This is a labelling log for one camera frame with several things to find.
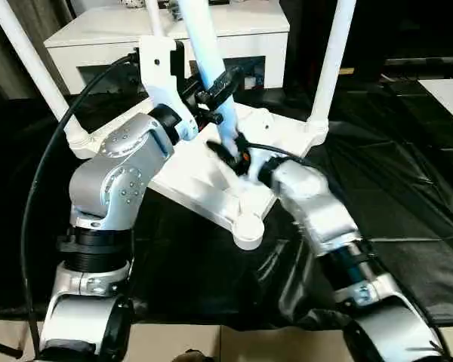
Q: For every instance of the white sideboard cabinet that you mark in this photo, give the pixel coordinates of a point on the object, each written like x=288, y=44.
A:
x=98, y=37

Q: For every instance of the small white cup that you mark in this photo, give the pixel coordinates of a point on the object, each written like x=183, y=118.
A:
x=250, y=82

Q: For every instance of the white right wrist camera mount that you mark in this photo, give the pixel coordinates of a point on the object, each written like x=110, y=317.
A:
x=256, y=120

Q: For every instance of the white plastic table top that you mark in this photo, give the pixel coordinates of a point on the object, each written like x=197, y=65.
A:
x=211, y=188

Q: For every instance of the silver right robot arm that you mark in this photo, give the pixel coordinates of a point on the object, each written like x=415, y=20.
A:
x=317, y=211

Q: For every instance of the black folding table frame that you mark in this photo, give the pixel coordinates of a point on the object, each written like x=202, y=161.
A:
x=4, y=347

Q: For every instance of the white plastic table leg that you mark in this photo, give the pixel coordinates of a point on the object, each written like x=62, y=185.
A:
x=26, y=56
x=207, y=49
x=155, y=19
x=330, y=56

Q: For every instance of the grey curtain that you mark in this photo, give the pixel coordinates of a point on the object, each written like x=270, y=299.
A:
x=56, y=22

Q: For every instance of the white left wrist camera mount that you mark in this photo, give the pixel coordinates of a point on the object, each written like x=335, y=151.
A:
x=158, y=75

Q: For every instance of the small tan box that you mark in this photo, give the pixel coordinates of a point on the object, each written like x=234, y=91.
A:
x=346, y=70

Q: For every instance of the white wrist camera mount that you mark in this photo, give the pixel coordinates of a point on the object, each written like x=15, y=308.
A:
x=158, y=75
x=256, y=120

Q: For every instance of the black work mat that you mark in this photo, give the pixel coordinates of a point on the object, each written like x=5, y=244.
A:
x=362, y=188

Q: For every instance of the dark long bar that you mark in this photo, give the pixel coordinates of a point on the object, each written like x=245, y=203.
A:
x=426, y=63

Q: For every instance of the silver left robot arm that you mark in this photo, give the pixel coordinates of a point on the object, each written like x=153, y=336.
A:
x=124, y=166

